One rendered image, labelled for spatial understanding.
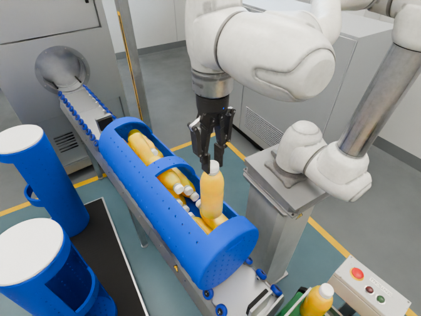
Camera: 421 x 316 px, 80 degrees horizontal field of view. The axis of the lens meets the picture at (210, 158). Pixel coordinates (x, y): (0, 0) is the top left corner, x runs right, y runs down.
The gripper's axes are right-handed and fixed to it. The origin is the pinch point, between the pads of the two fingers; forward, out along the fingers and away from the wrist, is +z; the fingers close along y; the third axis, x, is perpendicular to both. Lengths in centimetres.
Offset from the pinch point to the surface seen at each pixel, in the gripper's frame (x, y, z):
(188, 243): 2.0, 11.5, 29.6
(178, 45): -457, -274, 142
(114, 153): -57, 12, 30
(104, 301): -49, 49, 132
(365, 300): 48, -23, 39
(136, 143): -56, 1, 29
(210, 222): -2.4, -1.5, 35.2
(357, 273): 42, -28, 37
